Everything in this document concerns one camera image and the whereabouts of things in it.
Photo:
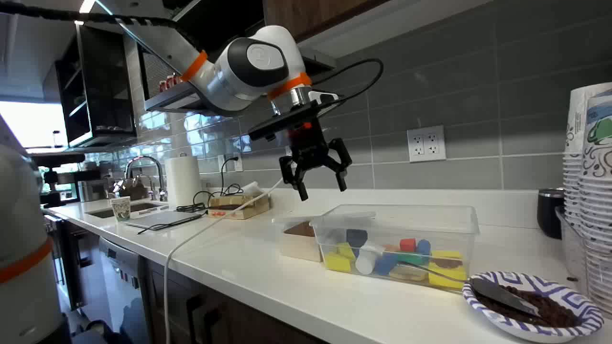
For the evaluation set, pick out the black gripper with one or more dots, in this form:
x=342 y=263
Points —
x=310 y=146

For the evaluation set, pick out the white robot base orange band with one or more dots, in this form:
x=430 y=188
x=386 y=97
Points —
x=21 y=255

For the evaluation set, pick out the white open box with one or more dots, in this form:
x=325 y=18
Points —
x=298 y=246

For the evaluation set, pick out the clear plastic container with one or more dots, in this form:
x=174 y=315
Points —
x=394 y=223

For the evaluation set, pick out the white coffee pod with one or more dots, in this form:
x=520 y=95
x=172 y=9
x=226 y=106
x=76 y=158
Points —
x=367 y=261

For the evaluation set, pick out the black coffee machine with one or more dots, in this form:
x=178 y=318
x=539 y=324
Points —
x=57 y=179

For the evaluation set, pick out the brown coffee grounds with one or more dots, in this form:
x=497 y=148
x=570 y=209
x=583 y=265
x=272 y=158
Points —
x=555 y=313

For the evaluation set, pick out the dark blue block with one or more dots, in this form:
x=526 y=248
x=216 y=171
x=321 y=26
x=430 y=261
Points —
x=356 y=238

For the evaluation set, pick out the small yellow block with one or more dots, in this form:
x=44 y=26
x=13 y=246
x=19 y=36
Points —
x=338 y=261

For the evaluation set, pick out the small metal faucet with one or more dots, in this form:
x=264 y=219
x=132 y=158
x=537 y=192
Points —
x=224 y=175

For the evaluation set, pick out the brown cardboard package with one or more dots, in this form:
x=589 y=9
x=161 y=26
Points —
x=226 y=202

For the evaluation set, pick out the red block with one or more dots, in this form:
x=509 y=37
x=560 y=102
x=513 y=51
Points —
x=407 y=246

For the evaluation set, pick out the green block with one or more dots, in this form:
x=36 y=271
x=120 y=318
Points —
x=413 y=259

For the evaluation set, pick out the small blue block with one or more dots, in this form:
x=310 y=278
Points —
x=423 y=248

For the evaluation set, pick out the white paper towel roll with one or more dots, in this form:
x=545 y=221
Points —
x=182 y=183

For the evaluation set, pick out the grey flat tray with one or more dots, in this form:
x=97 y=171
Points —
x=163 y=221

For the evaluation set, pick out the large yellow block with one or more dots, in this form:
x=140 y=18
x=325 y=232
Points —
x=447 y=276

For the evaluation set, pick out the tall metal faucet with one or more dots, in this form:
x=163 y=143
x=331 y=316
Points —
x=153 y=169

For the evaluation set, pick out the dark lower cabinet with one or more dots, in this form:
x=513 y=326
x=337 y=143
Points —
x=210 y=313

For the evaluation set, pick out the kitchen sink basin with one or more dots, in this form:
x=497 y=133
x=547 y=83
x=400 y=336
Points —
x=134 y=209

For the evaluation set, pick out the single paper cup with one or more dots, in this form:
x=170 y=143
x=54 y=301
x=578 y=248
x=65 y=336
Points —
x=120 y=209

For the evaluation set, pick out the black spoon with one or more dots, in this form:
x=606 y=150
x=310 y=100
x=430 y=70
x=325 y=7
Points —
x=503 y=297

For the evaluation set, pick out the black tumbler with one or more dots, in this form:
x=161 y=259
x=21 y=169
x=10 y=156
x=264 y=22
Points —
x=549 y=213

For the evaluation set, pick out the black open shelf unit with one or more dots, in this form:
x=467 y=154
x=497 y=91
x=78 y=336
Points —
x=96 y=89

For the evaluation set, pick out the purple patterned paper plate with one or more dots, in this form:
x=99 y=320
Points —
x=509 y=328

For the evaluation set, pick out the white paper cup stack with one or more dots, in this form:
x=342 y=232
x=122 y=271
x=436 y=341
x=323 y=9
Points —
x=574 y=141

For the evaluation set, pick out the printed paper cup stack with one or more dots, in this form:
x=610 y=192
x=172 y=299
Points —
x=599 y=192

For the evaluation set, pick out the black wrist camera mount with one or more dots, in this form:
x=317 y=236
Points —
x=287 y=122

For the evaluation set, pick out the white wall outlet with plug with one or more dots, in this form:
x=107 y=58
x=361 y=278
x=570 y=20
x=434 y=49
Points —
x=231 y=164

